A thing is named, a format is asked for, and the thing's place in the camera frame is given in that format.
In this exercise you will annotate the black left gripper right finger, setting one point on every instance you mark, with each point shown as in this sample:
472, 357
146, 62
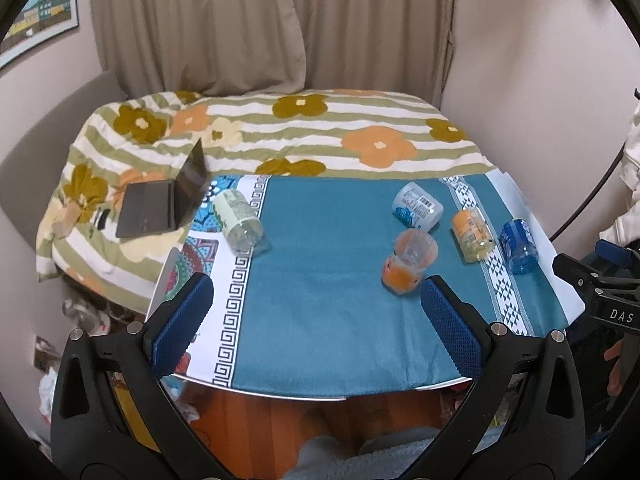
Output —
522, 417

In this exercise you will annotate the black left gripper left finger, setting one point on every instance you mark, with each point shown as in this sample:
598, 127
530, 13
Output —
90, 437

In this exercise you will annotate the orange dragon print plastic cup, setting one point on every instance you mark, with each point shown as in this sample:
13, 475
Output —
404, 270

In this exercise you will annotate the orange label plastic cup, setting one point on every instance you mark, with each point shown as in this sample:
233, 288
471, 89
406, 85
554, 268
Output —
472, 234

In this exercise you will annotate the white blue label plastic cup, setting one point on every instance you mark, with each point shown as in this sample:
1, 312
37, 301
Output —
416, 209

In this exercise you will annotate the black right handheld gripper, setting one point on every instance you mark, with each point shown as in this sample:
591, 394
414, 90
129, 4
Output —
611, 298

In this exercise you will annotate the grey fluffy blanket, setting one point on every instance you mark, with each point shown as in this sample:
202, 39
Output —
382, 457

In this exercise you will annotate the black laptop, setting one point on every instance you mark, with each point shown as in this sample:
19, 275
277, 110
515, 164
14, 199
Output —
161, 206

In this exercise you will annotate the teal patterned tablecloth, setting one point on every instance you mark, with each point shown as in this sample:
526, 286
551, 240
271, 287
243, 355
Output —
311, 319

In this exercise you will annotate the grey bed headboard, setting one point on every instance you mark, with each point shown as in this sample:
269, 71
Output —
32, 169

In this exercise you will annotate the floral striped duvet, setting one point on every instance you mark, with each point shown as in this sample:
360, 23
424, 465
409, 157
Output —
327, 133

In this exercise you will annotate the beige curtain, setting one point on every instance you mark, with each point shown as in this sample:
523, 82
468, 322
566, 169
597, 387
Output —
233, 47

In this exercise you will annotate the framed building poster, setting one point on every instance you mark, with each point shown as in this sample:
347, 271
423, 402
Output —
37, 23

